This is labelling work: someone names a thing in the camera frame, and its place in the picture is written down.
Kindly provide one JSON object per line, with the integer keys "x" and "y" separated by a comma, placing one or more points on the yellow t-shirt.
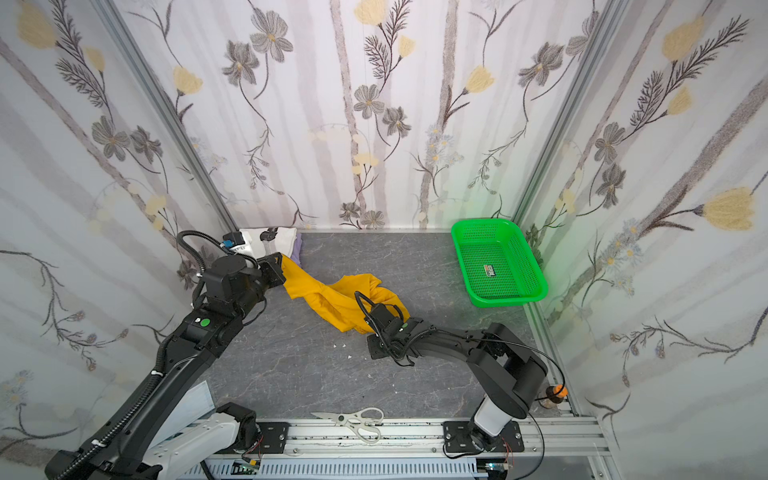
{"x": 336, "y": 303}

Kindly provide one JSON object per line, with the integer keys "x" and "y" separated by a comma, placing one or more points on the white handled scissors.
{"x": 363, "y": 424}

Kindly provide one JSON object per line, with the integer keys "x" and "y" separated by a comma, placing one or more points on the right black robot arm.
{"x": 509, "y": 372}

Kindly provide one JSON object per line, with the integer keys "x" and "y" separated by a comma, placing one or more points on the white printed folded t-shirt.
{"x": 265, "y": 241}

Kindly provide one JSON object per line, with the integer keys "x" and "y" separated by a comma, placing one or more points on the white paper sheet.
{"x": 195, "y": 404}

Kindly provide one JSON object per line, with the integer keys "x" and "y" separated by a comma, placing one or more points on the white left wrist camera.
{"x": 235, "y": 243}

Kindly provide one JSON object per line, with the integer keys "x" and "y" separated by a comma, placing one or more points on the orange capped small bottle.
{"x": 555, "y": 394}

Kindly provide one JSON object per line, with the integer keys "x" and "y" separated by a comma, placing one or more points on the green plastic basket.
{"x": 500, "y": 243}

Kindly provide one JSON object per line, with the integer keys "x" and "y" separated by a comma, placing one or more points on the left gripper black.
{"x": 271, "y": 270}

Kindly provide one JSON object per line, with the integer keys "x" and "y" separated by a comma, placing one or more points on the purple folded t-shirt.
{"x": 297, "y": 248}

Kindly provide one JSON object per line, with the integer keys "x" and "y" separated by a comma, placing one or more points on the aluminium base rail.
{"x": 544, "y": 448}

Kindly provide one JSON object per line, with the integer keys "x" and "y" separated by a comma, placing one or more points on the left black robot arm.
{"x": 227, "y": 291}

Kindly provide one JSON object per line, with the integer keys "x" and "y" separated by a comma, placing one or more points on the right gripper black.
{"x": 377, "y": 315}

